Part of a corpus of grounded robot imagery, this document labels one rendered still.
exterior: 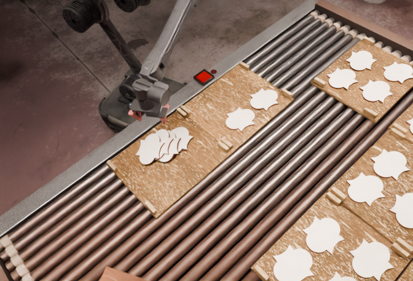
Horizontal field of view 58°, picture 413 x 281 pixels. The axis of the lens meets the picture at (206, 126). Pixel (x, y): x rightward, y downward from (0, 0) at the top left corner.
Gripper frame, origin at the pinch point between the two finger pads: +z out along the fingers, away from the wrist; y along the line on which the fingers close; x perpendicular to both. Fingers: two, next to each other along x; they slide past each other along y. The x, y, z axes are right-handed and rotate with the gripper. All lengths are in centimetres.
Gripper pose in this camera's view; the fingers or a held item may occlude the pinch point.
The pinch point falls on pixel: (152, 120)
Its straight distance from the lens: 144.2
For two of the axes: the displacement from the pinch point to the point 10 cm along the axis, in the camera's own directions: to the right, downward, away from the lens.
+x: 2.2, -7.8, 5.8
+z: 0.9, 6.1, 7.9
